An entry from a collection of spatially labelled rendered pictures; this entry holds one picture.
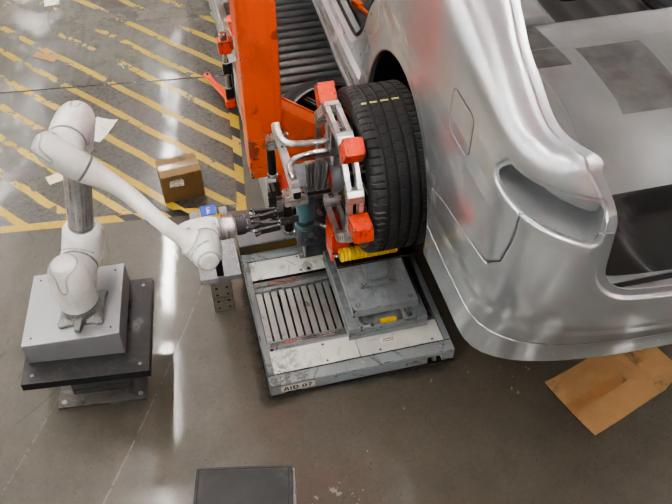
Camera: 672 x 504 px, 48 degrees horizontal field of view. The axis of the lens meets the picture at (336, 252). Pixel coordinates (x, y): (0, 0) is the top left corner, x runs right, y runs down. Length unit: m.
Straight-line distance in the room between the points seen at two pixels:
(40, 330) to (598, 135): 2.32
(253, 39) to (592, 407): 2.07
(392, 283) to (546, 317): 1.28
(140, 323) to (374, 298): 1.01
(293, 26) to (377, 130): 2.44
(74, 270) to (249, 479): 1.02
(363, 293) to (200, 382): 0.82
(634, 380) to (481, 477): 0.86
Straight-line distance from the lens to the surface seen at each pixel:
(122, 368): 3.18
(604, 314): 2.31
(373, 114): 2.79
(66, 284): 3.06
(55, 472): 3.36
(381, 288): 3.43
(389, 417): 3.30
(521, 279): 2.20
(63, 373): 3.24
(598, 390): 3.54
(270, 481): 2.78
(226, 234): 2.82
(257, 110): 3.29
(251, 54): 3.14
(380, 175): 2.72
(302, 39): 4.98
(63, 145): 2.70
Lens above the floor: 2.81
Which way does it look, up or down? 46 degrees down
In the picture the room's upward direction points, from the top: straight up
